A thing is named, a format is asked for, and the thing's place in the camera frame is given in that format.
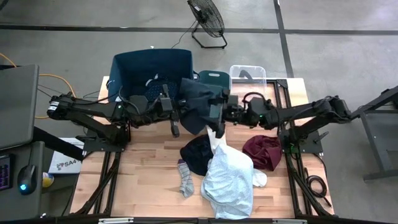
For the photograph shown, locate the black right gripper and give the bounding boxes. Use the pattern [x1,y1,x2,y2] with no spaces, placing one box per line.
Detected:
[207,89,248,139]

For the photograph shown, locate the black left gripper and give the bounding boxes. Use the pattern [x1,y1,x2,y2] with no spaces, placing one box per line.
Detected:
[157,83,181,139]

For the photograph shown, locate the plain dark navy garment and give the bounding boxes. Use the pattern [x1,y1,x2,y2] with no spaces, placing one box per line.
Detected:
[178,77,224,136]

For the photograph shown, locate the black cloth with striped band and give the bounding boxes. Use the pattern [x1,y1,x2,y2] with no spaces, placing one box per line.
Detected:
[179,134,215,177]

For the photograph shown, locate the white sock with blue stripes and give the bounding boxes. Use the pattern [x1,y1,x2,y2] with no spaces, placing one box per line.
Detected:
[206,124,228,156]

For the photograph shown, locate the grey striped sock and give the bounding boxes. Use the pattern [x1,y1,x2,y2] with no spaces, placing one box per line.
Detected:
[177,158,195,198]

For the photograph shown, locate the maroon cloth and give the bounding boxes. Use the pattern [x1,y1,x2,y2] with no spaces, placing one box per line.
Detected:
[242,134,283,172]

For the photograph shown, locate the light blue patterned shirt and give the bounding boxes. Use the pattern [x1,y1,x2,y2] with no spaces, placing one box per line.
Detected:
[200,143,254,220]

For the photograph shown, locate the plain white sock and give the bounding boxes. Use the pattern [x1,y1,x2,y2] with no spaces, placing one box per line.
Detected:
[252,169,268,188]

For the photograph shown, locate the small teal plastic bin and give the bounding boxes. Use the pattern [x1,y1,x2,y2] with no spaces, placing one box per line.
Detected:
[198,70,231,94]

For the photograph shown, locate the clear plastic bin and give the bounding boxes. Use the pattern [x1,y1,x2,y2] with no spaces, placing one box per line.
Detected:
[229,64,267,94]

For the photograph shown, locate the navy fabric bin white stripes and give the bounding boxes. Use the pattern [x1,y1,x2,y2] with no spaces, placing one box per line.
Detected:
[107,48,195,104]

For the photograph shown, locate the black floor fan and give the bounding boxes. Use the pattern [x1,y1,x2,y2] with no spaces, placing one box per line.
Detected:
[187,0,228,50]

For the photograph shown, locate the white printed cardboard box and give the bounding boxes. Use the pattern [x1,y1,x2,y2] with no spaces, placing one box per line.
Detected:
[48,138,85,175]

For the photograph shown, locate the black diagonal desk bar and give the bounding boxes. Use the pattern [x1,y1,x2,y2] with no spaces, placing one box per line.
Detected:
[32,126,85,162]

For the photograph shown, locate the yellow and blue ball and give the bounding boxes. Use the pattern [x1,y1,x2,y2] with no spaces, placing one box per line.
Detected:
[42,172,55,189]

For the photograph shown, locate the black computer mouse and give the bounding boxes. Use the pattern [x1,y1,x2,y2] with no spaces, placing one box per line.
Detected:
[17,164,37,196]

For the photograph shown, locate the grey laptop lid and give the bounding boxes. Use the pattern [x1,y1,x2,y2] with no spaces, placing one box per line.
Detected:
[0,64,40,150]

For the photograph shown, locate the dark grey desk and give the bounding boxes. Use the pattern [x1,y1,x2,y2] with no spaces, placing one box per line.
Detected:
[0,141,44,222]

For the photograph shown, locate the black keyboard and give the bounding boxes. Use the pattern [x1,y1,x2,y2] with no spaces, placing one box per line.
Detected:
[0,154,14,191]

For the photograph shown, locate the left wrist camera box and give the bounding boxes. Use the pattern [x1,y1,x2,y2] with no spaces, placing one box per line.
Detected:
[160,96,174,112]

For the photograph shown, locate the black fan cable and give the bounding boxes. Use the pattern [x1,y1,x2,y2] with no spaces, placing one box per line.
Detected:
[170,20,198,50]

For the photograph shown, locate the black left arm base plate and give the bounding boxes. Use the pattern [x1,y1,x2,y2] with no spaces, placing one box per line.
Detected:
[76,135,130,153]

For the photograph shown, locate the black aluminium table frame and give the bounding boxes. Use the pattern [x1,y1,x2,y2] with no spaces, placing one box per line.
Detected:
[62,77,336,224]

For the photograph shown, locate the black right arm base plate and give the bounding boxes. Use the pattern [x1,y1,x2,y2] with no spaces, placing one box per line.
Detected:
[278,129,330,155]

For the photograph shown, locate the coiled black cable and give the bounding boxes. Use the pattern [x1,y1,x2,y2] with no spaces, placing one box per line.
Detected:
[303,167,333,208]

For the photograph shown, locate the yellow cable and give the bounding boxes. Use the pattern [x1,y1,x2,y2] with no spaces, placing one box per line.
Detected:
[0,52,76,119]

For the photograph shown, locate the grey metal desk frame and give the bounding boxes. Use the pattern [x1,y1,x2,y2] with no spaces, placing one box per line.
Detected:
[350,85,398,183]

